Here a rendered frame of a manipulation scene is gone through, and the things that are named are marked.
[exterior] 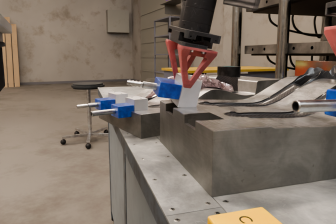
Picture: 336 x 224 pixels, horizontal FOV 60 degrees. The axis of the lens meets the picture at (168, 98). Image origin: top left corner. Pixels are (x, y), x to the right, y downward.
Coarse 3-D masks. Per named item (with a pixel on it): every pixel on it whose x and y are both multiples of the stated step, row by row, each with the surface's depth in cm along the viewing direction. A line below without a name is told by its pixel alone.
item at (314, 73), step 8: (312, 72) 66; (320, 72) 62; (328, 72) 61; (296, 80) 64; (304, 80) 65; (312, 80) 61; (288, 88) 63; (296, 88) 61; (272, 96) 63; (280, 96) 62; (320, 96) 53; (208, 104) 58; (216, 104) 59; (224, 104) 60; (232, 104) 60; (240, 104) 61; (248, 104) 61; (256, 104) 62; (264, 104) 59; (232, 112) 48; (240, 112) 49; (248, 112) 49; (256, 112) 50; (264, 112) 50; (272, 112) 51; (280, 112) 51; (288, 112) 52; (296, 112) 52; (304, 112) 51; (312, 112) 49
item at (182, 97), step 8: (176, 72) 56; (128, 80) 51; (136, 80) 52; (160, 80) 52; (168, 80) 53; (176, 80) 55; (200, 80) 53; (152, 88) 52; (160, 88) 51; (168, 88) 51; (176, 88) 52; (184, 88) 52; (192, 88) 52; (160, 96) 52; (168, 96) 52; (176, 96) 52; (184, 96) 52; (192, 96) 53; (176, 104) 53; (184, 104) 53; (192, 104) 53
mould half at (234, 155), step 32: (256, 96) 66; (288, 96) 59; (160, 128) 62; (224, 128) 38; (256, 128) 39; (288, 128) 40; (320, 128) 42; (192, 160) 44; (224, 160) 38; (256, 160) 39; (288, 160) 41; (320, 160) 43; (224, 192) 39
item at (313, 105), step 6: (330, 90) 30; (330, 96) 30; (294, 102) 28; (300, 102) 27; (306, 102) 27; (312, 102) 28; (318, 102) 28; (324, 102) 28; (330, 102) 28; (294, 108) 28; (300, 108) 27; (306, 108) 27; (312, 108) 28; (318, 108) 28; (324, 108) 28; (330, 108) 28; (330, 114) 30
